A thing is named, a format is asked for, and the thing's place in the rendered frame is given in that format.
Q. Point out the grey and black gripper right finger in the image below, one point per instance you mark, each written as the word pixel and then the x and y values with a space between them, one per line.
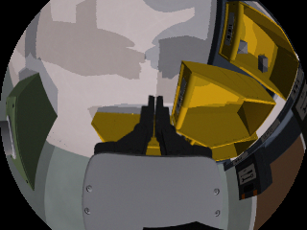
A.
pixel 170 142

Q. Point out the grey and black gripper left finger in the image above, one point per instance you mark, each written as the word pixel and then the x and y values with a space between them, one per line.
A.
pixel 134 142

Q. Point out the dark grey metal shelf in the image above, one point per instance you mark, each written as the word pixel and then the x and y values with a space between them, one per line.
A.
pixel 284 130

